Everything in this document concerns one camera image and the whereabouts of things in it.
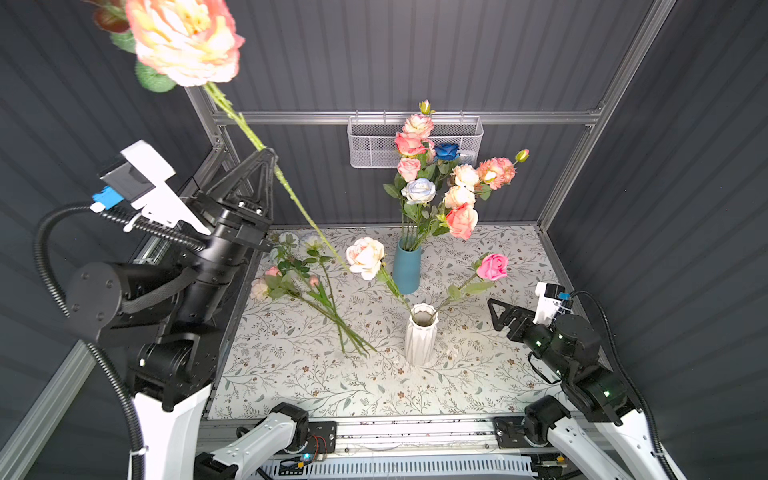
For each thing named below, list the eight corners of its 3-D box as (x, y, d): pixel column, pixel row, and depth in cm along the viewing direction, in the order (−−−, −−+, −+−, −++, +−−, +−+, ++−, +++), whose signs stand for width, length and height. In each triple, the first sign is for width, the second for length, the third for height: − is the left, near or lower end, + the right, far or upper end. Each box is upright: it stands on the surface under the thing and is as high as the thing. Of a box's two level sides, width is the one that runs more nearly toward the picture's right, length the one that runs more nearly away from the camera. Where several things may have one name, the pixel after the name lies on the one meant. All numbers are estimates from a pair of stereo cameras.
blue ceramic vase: (393, 297, 102) (393, 257, 85) (393, 280, 106) (393, 239, 89) (418, 297, 102) (423, 257, 85) (417, 280, 106) (422, 239, 89)
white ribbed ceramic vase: (406, 366, 87) (409, 331, 68) (405, 342, 92) (408, 303, 73) (430, 366, 87) (440, 331, 68) (428, 342, 92) (437, 303, 73)
